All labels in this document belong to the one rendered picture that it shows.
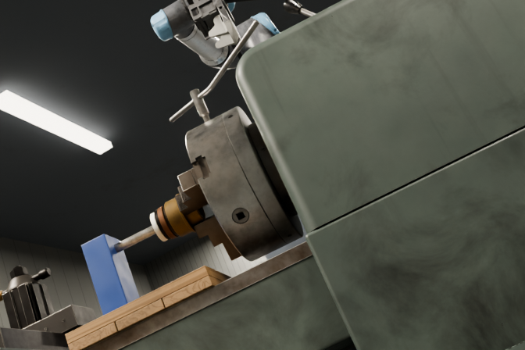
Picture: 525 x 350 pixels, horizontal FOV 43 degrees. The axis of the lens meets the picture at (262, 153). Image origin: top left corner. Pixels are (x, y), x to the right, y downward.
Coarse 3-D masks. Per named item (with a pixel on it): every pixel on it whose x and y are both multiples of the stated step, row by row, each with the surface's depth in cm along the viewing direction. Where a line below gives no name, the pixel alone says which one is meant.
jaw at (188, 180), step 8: (200, 160) 133; (192, 168) 135; (200, 168) 133; (208, 168) 132; (184, 176) 135; (192, 176) 134; (200, 176) 132; (208, 176) 132; (184, 184) 134; (192, 184) 133; (184, 192) 134; (192, 192) 135; (200, 192) 137; (176, 200) 142; (184, 200) 138; (192, 200) 138; (200, 200) 140; (184, 208) 140; (192, 208) 141
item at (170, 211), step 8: (160, 208) 146; (168, 208) 144; (176, 208) 143; (200, 208) 149; (160, 216) 144; (168, 216) 143; (176, 216) 143; (184, 216) 142; (192, 216) 144; (200, 216) 144; (160, 224) 144; (168, 224) 144; (176, 224) 143; (184, 224) 143; (192, 224) 145; (168, 232) 144; (176, 232) 144; (184, 232) 145
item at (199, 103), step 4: (192, 92) 150; (196, 92) 149; (192, 96) 150; (196, 96) 149; (196, 100) 149; (200, 100) 149; (196, 104) 149; (200, 104) 149; (204, 104) 149; (196, 108) 150; (200, 108) 149; (204, 108) 149; (200, 112) 149; (204, 112) 148; (208, 112) 149; (204, 116) 149; (208, 116) 149; (204, 120) 149; (208, 120) 148
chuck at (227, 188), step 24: (216, 120) 139; (192, 144) 136; (216, 144) 133; (216, 168) 131; (240, 168) 130; (216, 192) 130; (240, 192) 130; (216, 216) 131; (264, 216) 131; (240, 240) 133; (264, 240) 135
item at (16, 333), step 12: (0, 336) 127; (12, 336) 130; (24, 336) 134; (36, 336) 138; (48, 336) 143; (60, 336) 147; (24, 348) 132; (36, 348) 136; (48, 348) 140; (60, 348) 145
